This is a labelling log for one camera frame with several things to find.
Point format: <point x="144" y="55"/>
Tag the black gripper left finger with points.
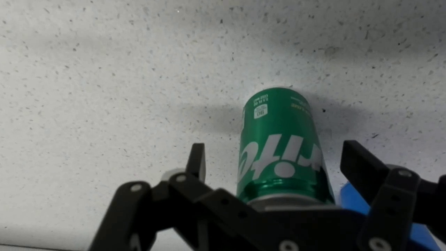
<point x="134" y="210"/>

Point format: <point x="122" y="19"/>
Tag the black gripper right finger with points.
<point x="391" y="204"/>

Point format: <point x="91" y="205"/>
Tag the green soda can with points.
<point x="279" y="140"/>

